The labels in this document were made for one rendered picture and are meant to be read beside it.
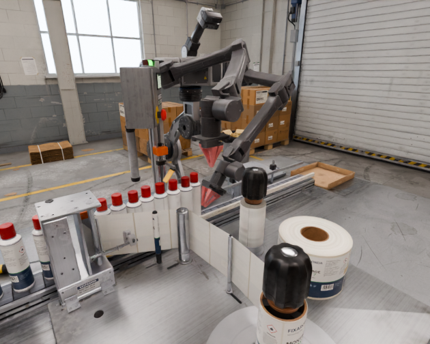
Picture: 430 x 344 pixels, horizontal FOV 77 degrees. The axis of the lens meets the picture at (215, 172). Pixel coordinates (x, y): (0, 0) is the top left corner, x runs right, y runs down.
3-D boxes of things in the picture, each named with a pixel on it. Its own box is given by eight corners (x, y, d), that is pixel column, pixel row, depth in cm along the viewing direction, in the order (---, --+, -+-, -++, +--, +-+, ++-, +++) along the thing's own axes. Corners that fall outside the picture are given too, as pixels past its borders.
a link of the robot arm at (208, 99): (211, 95, 80) (196, 95, 77) (227, 96, 75) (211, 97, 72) (211, 118, 83) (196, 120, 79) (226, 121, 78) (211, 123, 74)
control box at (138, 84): (125, 129, 88) (118, 66, 81) (136, 119, 104) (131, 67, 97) (157, 128, 88) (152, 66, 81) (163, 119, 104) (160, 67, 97)
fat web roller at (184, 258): (182, 267, 85) (179, 215, 79) (175, 259, 89) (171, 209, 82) (194, 261, 88) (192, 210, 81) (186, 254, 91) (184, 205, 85)
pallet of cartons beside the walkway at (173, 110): (193, 155, 487) (192, 105, 455) (151, 165, 437) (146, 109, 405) (160, 142, 573) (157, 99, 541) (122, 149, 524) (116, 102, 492)
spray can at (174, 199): (170, 233, 103) (166, 183, 96) (167, 226, 108) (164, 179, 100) (183, 230, 105) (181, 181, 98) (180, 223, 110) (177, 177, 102)
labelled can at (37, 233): (46, 283, 79) (28, 223, 71) (43, 274, 83) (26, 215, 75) (65, 276, 82) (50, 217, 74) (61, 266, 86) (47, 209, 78)
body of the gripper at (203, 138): (231, 140, 82) (231, 116, 79) (203, 146, 76) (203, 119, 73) (217, 137, 86) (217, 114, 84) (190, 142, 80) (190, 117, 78)
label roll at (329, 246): (353, 273, 83) (362, 233, 78) (327, 312, 69) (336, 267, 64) (294, 245, 96) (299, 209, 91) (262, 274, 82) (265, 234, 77)
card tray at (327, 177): (327, 190, 151) (329, 183, 150) (290, 176, 171) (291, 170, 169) (353, 177, 169) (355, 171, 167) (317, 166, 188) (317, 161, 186)
